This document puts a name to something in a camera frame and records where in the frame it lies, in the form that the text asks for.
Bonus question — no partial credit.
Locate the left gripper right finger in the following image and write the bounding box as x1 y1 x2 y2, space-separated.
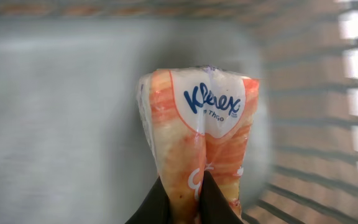
199 170 243 224

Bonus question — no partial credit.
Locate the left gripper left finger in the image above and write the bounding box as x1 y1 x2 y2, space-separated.
125 177 170 224

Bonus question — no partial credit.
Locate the orange Kleenex tissue pack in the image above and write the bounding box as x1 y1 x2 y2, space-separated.
137 66 259 223

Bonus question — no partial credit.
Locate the grey plastic shopping basket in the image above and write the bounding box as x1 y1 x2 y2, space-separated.
0 0 358 224

